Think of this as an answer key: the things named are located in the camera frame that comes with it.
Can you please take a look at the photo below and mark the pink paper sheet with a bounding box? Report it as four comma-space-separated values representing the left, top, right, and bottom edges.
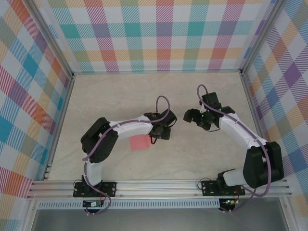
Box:
129, 135, 152, 151

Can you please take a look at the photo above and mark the small dark circuit board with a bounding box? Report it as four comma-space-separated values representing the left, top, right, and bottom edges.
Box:
83, 201, 104, 208

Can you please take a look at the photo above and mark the aluminium side rail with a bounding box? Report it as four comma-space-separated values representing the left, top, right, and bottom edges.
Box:
42, 73, 76, 181
240, 72, 276, 178

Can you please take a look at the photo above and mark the aluminium mounting rail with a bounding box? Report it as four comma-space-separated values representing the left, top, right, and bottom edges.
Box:
26, 177, 293, 199

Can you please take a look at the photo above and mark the thin aluminium rail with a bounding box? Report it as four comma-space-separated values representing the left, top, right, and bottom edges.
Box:
72, 69, 244, 76

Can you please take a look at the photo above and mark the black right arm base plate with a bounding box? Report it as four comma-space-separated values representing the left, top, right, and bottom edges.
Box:
201, 180, 245, 197

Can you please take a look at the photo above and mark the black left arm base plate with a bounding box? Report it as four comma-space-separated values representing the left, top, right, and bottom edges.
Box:
73, 181, 118, 198

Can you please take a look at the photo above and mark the slotted grey cable duct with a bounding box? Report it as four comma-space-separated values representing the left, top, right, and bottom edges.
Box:
38, 198, 221, 209

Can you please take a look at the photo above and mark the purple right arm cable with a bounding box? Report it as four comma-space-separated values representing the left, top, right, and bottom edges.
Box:
197, 84, 274, 214

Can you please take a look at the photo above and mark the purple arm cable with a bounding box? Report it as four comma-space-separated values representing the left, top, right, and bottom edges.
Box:
82, 95, 171, 216
197, 84, 274, 214

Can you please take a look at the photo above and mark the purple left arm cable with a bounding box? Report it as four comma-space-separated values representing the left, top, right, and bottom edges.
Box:
82, 95, 171, 216

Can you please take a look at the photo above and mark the aluminium corner post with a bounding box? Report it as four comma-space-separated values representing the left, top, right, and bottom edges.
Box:
239, 0, 287, 77
28, 0, 75, 79

